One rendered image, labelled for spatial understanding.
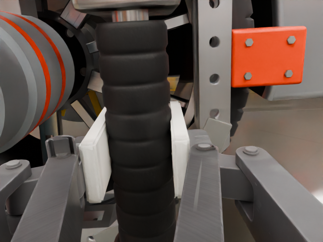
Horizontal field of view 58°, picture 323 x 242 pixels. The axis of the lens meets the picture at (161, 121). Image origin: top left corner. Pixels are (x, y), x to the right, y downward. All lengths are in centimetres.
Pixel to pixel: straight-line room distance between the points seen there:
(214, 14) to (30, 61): 21
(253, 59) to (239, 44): 3
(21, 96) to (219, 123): 23
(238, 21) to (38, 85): 29
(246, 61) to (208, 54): 5
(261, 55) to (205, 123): 11
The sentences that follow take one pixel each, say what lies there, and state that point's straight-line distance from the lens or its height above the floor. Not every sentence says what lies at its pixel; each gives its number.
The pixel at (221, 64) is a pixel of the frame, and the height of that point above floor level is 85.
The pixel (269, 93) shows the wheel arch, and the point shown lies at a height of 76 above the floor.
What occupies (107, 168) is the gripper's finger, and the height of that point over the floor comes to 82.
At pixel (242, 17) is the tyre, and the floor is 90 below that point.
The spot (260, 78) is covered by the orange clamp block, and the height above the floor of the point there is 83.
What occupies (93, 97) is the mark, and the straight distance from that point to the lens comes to 69.
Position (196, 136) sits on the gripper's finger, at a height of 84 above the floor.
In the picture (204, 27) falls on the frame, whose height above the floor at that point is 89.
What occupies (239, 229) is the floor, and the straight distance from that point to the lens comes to 146.
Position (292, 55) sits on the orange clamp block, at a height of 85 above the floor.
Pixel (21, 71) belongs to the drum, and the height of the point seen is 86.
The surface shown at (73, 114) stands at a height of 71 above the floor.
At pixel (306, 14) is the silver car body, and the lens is 62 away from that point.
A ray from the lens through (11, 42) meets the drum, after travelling 29.
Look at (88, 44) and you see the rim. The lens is 48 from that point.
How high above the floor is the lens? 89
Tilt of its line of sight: 18 degrees down
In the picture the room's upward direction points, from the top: 3 degrees counter-clockwise
